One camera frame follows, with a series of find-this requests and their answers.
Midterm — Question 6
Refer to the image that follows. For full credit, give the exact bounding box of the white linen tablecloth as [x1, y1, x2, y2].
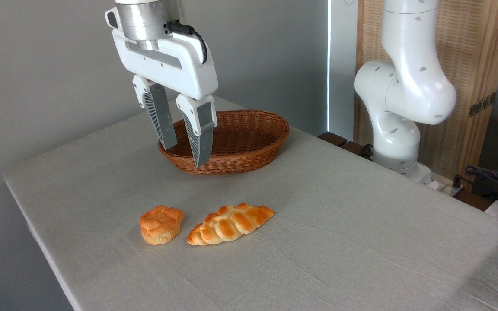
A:
[2, 96, 498, 311]

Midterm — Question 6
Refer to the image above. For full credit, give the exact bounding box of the round orange bread bun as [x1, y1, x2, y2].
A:
[139, 205, 185, 246]

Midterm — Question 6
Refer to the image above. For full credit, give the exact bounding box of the black cable bundle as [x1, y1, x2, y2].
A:
[464, 165, 498, 196]

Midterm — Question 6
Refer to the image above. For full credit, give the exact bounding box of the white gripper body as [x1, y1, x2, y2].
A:
[112, 29, 219, 101]

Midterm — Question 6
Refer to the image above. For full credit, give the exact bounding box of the brown woven wicker basket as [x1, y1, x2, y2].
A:
[158, 109, 290, 175]

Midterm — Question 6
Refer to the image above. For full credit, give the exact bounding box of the dark wooden bench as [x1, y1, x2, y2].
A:
[318, 132, 373, 161]

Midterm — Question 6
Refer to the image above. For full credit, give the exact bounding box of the metal screen hinge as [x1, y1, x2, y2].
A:
[468, 91, 497, 118]

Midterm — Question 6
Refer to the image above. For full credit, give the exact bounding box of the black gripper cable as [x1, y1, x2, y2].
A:
[166, 21, 209, 65]

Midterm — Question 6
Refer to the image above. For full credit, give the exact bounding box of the long braided bread loaf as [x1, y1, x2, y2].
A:
[186, 203, 275, 246]

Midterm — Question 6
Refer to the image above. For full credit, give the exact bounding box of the white power strip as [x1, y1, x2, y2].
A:
[422, 172, 465, 197]

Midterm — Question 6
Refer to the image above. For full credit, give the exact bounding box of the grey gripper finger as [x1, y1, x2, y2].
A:
[176, 94, 218, 169]
[133, 75, 178, 151]

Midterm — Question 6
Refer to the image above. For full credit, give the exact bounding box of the wooden bamboo folding screen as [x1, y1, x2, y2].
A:
[354, 0, 498, 180]

